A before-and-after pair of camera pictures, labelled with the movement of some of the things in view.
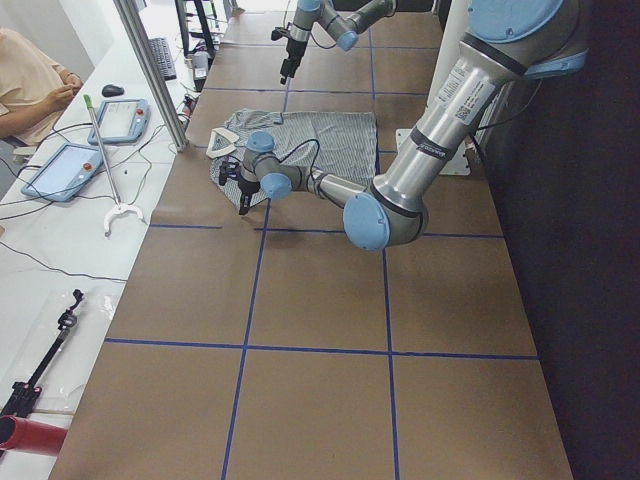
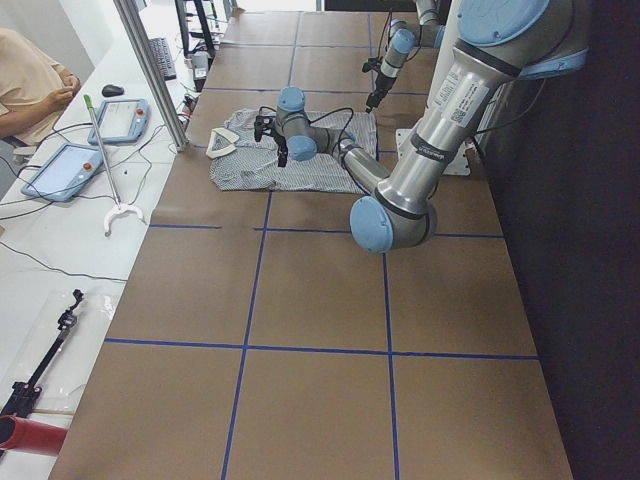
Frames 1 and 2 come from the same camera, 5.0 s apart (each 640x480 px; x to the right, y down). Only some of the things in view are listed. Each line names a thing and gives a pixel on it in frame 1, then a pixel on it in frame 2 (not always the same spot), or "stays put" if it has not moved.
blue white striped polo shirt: x=336 y=143 stays put
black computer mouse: x=111 y=90 stays put
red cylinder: x=24 y=434 stays put
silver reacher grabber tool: x=118 y=205 stays put
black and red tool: x=20 y=401 stays put
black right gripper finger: x=285 y=70 to x=372 y=102
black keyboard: x=163 y=58 stays put
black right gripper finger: x=292 y=67 to x=379 y=97
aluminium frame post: x=149 y=56 stays put
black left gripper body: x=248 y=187 to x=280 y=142
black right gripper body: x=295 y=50 to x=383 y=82
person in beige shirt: x=33 y=89 stays put
